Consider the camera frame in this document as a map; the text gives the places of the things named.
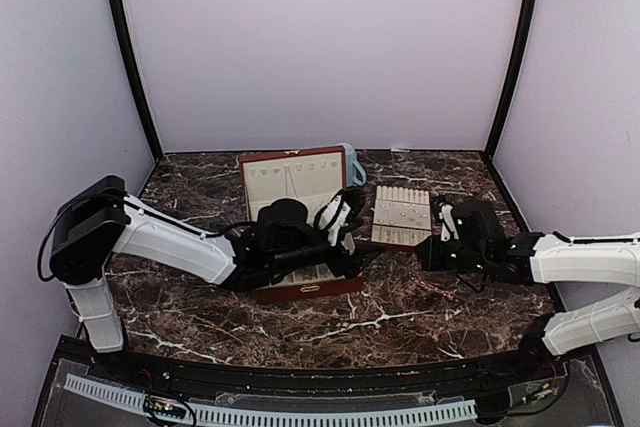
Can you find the red jewelry box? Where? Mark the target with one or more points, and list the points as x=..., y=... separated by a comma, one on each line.
x=313, y=177

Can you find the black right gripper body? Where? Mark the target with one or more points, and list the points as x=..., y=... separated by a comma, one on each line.
x=470, y=258

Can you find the thin chain hung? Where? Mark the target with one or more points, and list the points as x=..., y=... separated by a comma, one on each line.
x=289, y=189

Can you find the light blue faceted mug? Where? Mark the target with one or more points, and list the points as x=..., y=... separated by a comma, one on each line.
x=355, y=174

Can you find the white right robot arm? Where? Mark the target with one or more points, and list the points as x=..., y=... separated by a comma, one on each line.
x=559, y=258

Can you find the red jewelry display tray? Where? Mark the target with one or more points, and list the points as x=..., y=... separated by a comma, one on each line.
x=401, y=217

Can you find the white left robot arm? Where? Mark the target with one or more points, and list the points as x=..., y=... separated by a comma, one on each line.
x=105, y=219

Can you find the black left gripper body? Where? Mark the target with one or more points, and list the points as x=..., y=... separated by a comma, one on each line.
x=285, y=261

